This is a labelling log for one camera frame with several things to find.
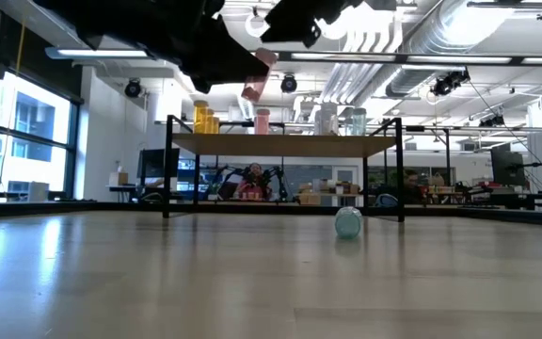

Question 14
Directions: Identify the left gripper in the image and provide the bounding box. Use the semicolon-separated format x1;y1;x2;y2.
110;0;271;94

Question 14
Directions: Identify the black ceiling spotlight cluster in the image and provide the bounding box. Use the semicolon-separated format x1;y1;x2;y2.
429;69;471;98

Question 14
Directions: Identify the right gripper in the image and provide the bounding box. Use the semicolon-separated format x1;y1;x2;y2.
260;0;397;48

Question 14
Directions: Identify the small wooden shelf rack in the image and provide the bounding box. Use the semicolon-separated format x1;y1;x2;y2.
161;116;407;223

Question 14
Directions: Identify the background work table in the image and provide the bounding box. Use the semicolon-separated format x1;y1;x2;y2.
406;181;542;211

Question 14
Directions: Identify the black monitor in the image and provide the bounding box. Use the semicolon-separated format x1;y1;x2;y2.
137;148;181;179

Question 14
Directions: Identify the white ceiling duct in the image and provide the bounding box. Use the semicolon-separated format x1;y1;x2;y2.
320;21;404;107

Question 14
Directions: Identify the silver round air duct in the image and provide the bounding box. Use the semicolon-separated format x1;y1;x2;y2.
383;0;512;100

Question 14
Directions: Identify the black monitor on arm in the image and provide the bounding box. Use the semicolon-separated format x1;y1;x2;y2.
490;149;527;187

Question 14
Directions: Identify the person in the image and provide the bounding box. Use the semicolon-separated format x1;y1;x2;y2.
400;169;422;199
232;162;273;202

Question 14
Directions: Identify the yellow hanging cable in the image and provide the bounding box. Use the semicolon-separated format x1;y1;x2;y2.
0;4;30;199

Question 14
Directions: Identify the black round ceiling speaker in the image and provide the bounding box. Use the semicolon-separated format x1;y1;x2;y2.
279;73;299;94
124;78;142;99

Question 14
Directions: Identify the large window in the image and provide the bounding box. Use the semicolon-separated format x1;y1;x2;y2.
0;70;82;203

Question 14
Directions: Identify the teal medicine bottle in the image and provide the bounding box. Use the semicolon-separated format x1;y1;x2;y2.
334;205;363;240
351;107;368;137

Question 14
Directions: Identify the blue round object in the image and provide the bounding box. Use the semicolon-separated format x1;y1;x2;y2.
375;192;400;208

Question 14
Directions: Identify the white door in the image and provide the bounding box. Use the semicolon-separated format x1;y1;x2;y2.
331;165;359;206

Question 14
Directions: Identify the white ring lamp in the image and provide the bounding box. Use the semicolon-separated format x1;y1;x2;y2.
245;11;272;39

